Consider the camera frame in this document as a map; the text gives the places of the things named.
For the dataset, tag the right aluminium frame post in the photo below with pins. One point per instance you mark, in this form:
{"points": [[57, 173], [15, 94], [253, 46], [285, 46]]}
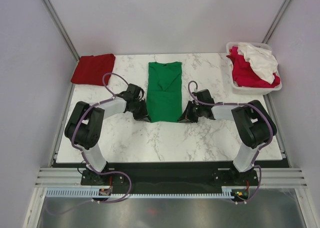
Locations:
{"points": [[276, 21]]}

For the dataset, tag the aluminium frame post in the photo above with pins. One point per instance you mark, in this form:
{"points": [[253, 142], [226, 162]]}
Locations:
{"points": [[276, 21], [60, 27]]}

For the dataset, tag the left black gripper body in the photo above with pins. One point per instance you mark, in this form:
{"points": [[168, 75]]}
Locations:
{"points": [[138, 111]]}

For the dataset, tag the white t-shirt in basket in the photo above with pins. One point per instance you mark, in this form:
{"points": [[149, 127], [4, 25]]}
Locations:
{"points": [[262, 61]]}

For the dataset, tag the folded dark red t-shirt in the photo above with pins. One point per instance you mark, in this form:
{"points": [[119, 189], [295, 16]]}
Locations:
{"points": [[91, 69]]}

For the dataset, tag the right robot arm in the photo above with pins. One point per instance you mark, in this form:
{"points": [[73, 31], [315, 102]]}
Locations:
{"points": [[255, 129]]}

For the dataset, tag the white slotted cable duct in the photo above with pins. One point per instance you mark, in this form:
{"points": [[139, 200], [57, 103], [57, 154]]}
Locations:
{"points": [[226, 193]]}

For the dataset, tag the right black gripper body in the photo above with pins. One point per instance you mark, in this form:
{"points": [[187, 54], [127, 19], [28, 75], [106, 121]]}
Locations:
{"points": [[193, 111]]}

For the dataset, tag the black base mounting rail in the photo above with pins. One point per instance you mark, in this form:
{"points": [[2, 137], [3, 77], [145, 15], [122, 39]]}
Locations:
{"points": [[167, 177]]}

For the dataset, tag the green t-shirt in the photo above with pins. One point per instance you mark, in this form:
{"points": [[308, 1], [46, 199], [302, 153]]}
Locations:
{"points": [[164, 91]]}

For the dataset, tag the left aluminium frame post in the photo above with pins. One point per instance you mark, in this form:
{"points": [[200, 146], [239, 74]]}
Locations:
{"points": [[60, 27]]}

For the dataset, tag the red t-shirt in basket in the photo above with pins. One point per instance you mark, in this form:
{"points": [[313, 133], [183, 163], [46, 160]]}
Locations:
{"points": [[243, 75]]}

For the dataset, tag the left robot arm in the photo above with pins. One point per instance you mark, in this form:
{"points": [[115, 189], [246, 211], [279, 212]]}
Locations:
{"points": [[84, 129]]}

